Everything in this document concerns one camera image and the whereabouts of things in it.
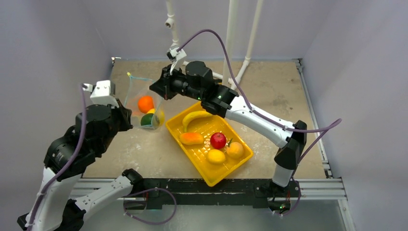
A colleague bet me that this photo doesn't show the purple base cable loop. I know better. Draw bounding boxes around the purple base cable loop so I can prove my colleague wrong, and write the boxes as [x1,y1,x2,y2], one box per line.
[123,188,178,226]

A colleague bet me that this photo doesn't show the orange fruit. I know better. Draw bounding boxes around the orange fruit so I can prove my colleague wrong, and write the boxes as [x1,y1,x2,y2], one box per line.
[137,95,155,114]

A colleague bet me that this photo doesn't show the clear zip top bag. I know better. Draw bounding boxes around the clear zip top bag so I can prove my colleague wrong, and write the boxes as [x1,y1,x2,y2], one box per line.
[125,72,165,129]

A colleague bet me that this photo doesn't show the red apple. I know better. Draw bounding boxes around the red apple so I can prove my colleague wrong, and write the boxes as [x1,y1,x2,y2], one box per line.
[210,132,227,149]

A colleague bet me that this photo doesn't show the green avocado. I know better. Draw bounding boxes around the green avocado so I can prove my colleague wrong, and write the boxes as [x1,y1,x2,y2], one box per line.
[140,113,154,126]

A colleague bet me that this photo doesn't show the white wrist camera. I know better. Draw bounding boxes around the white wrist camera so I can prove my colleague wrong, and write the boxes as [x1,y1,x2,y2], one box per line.
[82,80,119,108]
[166,45,187,75]

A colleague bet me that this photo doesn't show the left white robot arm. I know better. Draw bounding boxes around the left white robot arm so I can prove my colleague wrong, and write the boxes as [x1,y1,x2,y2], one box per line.
[17,103,143,231]

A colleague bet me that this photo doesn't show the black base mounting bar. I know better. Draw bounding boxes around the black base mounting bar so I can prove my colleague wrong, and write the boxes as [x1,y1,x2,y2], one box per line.
[126,178,301,213]

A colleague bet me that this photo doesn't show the yellow lemon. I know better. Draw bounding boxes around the yellow lemon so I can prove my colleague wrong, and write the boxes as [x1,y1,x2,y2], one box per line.
[206,149,226,165]
[147,109,165,127]

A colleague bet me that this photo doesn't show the aluminium rail frame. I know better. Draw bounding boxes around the aluminium rail frame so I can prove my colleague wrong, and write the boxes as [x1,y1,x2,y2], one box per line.
[69,56,357,231]

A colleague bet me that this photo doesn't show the yellow plastic tray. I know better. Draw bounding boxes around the yellow plastic tray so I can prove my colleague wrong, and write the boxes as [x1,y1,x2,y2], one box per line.
[166,103,253,187]

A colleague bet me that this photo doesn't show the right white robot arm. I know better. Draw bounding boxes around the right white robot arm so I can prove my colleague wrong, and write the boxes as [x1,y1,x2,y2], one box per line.
[149,61,307,196]

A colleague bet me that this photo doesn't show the yellow peach with leaf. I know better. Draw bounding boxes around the yellow peach with leaf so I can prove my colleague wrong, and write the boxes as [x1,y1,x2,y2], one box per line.
[226,139,244,159]

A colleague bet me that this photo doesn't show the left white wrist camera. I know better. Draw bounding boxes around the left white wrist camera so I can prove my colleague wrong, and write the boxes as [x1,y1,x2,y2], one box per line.
[82,80,119,108]

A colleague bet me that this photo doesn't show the orange yellow mango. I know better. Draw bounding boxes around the orange yellow mango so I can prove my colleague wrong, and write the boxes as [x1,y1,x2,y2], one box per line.
[179,132,204,145]

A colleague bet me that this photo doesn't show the white pvc pipe frame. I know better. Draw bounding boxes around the white pvc pipe frame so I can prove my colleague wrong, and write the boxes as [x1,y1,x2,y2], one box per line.
[165,0,264,90]

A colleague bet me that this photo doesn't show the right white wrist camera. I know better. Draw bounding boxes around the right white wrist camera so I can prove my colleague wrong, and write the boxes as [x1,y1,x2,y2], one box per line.
[166,45,187,75]

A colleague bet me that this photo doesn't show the yellow banana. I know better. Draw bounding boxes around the yellow banana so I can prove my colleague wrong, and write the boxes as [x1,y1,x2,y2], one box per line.
[182,111,213,132]

